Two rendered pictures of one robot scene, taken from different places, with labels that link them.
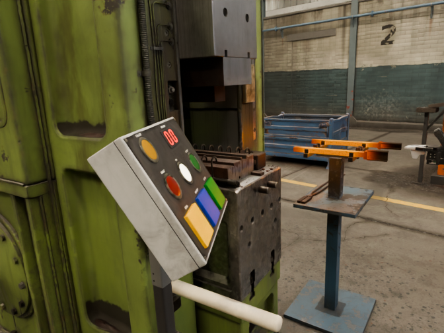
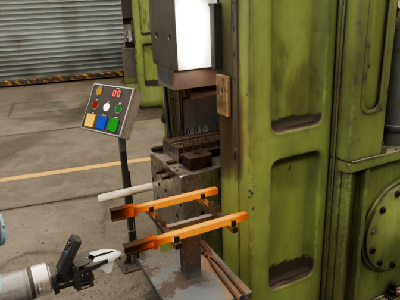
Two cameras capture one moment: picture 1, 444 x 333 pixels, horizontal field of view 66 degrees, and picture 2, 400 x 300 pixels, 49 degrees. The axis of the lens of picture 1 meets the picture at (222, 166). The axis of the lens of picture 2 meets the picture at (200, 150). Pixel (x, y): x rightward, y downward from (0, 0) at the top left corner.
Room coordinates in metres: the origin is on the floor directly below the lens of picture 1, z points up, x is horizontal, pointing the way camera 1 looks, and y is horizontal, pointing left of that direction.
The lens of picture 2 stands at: (2.41, -1.77, 1.68)
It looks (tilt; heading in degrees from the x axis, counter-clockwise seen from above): 20 degrees down; 120
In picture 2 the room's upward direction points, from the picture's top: 2 degrees counter-clockwise
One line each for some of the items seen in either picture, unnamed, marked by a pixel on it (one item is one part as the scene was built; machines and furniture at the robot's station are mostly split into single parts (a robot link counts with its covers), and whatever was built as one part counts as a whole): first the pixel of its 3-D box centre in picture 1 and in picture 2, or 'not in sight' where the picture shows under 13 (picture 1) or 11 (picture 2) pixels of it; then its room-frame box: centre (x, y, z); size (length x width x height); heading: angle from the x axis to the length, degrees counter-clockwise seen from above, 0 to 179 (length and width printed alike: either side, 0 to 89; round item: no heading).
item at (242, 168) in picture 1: (197, 163); (206, 141); (1.39, 0.10, 0.96); 0.42 x 0.20 x 0.09; 57
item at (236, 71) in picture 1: (191, 74); (205, 72); (1.39, 0.10, 1.32); 0.42 x 0.20 x 0.10; 57
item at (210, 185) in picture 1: (213, 193); (113, 125); (0.84, 0.02, 1.01); 0.07 x 0.05 x 0.07; 172
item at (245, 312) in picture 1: (215, 300); (135, 190); (0.93, 0.04, 0.62); 0.44 x 0.05 x 0.05; 57
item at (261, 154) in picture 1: (249, 159); (197, 159); (1.45, -0.12, 0.95); 0.12 x 0.08 x 0.06; 57
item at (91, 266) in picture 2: not in sight; (93, 263); (1.58, -0.98, 0.94); 0.09 x 0.05 x 0.02; 56
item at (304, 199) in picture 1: (324, 186); (229, 282); (1.83, -0.57, 0.68); 0.60 x 0.04 x 0.01; 142
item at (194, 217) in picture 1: (197, 225); (90, 120); (0.64, 0.05, 1.01); 0.07 x 0.05 x 0.07; 172
